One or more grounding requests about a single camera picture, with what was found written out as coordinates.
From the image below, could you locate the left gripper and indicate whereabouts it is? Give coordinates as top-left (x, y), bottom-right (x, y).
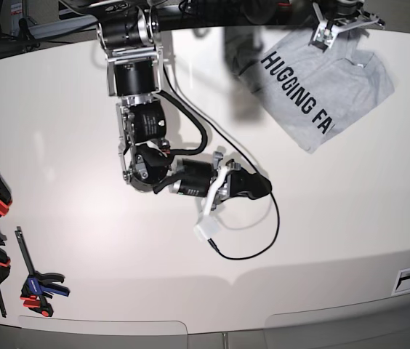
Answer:
top-left (312, 0), bottom-right (386, 33)

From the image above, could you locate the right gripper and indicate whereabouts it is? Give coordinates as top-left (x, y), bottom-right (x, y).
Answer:
top-left (202, 151), bottom-right (273, 214)

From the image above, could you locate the grey T-shirt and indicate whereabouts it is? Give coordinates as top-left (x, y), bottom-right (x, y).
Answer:
top-left (231, 28), bottom-right (395, 153)

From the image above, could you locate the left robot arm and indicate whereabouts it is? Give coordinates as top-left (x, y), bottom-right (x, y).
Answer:
top-left (312, 0), bottom-right (386, 33)

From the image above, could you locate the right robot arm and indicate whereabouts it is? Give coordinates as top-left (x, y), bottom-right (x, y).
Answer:
top-left (64, 1), bottom-right (272, 210)

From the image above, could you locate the blue bar clamp on table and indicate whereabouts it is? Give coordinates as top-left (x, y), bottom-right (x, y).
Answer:
top-left (15, 226), bottom-right (71, 318)

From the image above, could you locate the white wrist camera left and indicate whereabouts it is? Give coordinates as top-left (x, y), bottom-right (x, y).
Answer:
top-left (309, 28), bottom-right (335, 52)

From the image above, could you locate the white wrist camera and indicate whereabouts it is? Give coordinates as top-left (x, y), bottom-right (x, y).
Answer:
top-left (193, 216), bottom-right (221, 241)
top-left (309, 28), bottom-right (335, 52)

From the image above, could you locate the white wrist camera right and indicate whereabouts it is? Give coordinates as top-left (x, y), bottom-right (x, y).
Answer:
top-left (193, 216), bottom-right (221, 241)

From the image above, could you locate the black camera cable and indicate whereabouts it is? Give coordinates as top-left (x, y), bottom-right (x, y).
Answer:
top-left (163, 68), bottom-right (282, 261)

